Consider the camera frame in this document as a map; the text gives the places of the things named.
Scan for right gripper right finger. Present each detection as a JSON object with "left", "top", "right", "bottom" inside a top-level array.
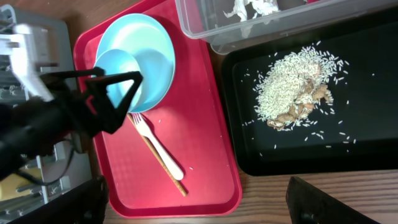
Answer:
[{"left": 285, "top": 177, "right": 379, "bottom": 224}]

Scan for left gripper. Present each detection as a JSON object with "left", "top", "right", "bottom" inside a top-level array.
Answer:
[{"left": 30, "top": 67, "right": 143, "bottom": 139}]

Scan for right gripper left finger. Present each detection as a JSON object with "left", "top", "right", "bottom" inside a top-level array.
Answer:
[{"left": 10, "top": 176, "right": 109, "bottom": 224}]

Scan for green bowl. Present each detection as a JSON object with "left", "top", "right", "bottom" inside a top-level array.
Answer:
[{"left": 94, "top": 49, "right": 141, "bottom": 107}]

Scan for white plastic fork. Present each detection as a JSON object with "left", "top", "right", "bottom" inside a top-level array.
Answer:
[{"left": 132, "top": 113, "right": 184, "bottom": 180}]

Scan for light blue plate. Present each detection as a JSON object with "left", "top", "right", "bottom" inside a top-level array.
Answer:
[{"left": 95, "top": 14, "right": 176, "bottom": 113}]

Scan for wooden chopstick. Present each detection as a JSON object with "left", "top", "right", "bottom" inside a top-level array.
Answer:
[{"left": 127, "top": 113, "right": 188, "bottom": 197}]

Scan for rice and food scraps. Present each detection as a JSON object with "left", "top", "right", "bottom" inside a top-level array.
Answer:
[{"left": 241, "top": 40, "right": 376, "bottom": 155}]

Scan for white tissue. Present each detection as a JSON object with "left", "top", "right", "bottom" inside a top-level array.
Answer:
[{"left": 223, "top": 0, "right": 279, "bottom": 22}]

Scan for yellow cup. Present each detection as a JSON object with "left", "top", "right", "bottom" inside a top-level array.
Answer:
[{"left": 1, "top": 174, "right": 39, "bottom": 201}]

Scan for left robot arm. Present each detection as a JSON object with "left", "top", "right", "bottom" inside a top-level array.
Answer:
[{"left": 1, "top": 67, "right": 143, "bottom": 185}]

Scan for grey dishwasher rack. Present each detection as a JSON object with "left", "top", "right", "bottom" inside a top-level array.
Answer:
[{"left": 1, "top": 4, "right": 92, "bottom": 223}]

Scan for red plastic tray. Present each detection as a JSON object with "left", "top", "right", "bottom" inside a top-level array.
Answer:
[{"left": 93, "top": 1, "right": 242, "bottom": 218}]

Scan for black plastic tray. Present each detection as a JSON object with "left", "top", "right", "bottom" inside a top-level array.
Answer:
[{"left": 221, "top": 7, "right": 397, "bottom": 176}]

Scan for clear plastic bin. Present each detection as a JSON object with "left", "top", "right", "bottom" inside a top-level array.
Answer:
[{"left": 175, "top": 0, "right": 397, "bottom": 55}]

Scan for left black cable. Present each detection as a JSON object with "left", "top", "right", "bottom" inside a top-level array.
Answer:
[{"left": 15, "top": 139, "right": 77, "bottom": 187}]

